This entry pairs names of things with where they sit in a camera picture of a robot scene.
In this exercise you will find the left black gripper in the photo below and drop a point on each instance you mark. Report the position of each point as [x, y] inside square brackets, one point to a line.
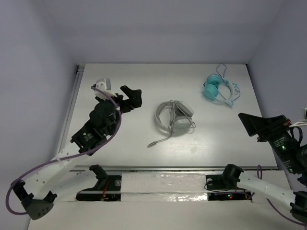
[123, 102]

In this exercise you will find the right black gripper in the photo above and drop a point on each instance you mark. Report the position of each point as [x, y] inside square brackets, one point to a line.
[265, 126]

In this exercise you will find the white grey headphones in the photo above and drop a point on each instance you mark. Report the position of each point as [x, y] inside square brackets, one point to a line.
[180, 116]

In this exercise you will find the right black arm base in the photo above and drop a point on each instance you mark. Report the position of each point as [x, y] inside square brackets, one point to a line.
[223, 187]

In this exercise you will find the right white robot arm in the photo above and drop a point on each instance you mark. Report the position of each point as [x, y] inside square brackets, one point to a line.
[285, 139]

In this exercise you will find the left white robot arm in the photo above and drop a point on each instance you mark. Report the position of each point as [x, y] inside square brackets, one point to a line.
[35, 192]

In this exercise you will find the teal white headphones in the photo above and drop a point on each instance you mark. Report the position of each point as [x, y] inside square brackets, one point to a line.
[211, 90]

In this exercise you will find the white foil tape strip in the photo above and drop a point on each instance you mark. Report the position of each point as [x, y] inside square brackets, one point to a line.
[163, 187]

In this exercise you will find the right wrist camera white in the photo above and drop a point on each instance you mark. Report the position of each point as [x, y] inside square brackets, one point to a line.
[303, 119]

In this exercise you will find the aluminium rail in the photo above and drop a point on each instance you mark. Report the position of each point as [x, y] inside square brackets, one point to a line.
[80, 168]

